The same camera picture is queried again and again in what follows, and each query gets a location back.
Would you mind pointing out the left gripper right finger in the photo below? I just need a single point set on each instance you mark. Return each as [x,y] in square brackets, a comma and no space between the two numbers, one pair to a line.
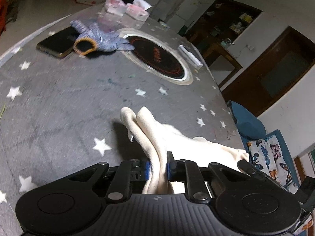
[182,170]

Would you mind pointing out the blue knit work glove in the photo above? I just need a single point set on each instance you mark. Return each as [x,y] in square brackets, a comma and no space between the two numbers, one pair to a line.
[93,39]

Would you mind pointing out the red plastic stool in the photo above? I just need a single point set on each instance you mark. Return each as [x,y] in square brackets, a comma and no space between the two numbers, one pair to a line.
[3,14]

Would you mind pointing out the white remote control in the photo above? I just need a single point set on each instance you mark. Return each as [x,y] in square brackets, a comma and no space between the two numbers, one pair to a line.
[193,60]

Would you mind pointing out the water dispenser with bottle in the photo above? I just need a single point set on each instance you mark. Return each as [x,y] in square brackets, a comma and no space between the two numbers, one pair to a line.
[161,9]

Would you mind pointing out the dark shelf cabinet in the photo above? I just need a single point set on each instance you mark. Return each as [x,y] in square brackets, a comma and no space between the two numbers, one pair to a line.
[224,20]

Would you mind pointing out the pink tissue box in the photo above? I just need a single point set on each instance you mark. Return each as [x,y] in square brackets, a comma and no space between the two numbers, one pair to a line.
[138,10]

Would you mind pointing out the white refrigerator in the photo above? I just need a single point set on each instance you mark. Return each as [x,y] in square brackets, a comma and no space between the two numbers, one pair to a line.
[181,14]

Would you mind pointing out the dark wooden side table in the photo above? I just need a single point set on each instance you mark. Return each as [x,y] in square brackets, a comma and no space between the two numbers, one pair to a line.
[221,63]

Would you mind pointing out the glass kettle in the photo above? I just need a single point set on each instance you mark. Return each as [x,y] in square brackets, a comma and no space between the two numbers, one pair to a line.
[226,43]

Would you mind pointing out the small white pink box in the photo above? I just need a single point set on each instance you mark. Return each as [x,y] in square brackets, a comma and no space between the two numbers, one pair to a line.
[116,7]

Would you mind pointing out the black smartphone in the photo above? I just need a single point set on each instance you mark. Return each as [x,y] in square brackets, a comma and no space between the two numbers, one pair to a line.
[59,44]

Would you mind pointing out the cream sweatshirt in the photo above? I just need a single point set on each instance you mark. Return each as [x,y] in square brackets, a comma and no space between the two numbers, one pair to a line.
[156,139]

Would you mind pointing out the butterfly pattern pillow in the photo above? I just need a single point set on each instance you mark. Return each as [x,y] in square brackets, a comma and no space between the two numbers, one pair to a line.
[267,156]

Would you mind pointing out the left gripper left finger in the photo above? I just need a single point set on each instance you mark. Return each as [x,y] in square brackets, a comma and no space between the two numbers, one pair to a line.
[134,169]

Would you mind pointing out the dark wooden door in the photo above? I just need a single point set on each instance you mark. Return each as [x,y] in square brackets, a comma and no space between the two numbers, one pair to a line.
[273,73]

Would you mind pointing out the round induction cooktop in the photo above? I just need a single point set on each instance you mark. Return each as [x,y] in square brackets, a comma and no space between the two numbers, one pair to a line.
[156,57]

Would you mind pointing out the blue sofa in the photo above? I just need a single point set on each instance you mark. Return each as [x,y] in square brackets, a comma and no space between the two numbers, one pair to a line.
[251,128]

